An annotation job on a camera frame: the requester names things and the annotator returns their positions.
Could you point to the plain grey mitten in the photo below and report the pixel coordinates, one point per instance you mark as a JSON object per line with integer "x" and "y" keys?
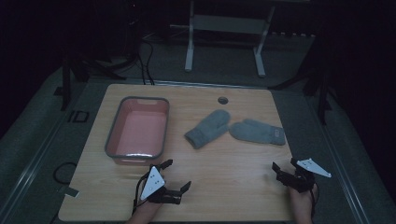
{"x": 208, "y": 127}

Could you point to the grey mitten with label patch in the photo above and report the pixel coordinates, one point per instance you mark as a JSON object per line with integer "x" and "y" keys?
{"x": 255, "y": 132}

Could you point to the pink basin with grey rim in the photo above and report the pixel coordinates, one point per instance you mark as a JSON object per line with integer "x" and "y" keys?
{"x": 140, "y": 130}

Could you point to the white metal desk frame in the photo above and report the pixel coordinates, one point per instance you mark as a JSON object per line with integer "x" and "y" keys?
{"x": 227, "y": 23}

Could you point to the grey tape piece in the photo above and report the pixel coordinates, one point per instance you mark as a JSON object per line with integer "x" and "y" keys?
{"x": 70, "y": 191}

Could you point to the grey round table grommet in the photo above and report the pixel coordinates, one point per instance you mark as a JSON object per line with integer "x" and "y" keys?
{"x": 223, "y": 100}

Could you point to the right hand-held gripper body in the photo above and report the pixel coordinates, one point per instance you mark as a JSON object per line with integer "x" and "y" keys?
{"x": 303, "y": 175}

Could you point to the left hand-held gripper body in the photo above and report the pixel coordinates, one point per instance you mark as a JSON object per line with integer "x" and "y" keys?
{"x": 152, "y": 185}

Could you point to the person's left hand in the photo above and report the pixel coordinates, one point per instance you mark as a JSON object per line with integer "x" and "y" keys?
{"x": 148, "y": 209}

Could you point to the black tripod stand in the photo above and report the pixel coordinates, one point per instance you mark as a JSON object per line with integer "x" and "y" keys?
{"x": 77, "y": 71}
{"x": 320, "y": 90}

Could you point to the person's right hand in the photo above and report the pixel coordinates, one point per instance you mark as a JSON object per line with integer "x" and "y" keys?
{"x": 301, "y": 200}

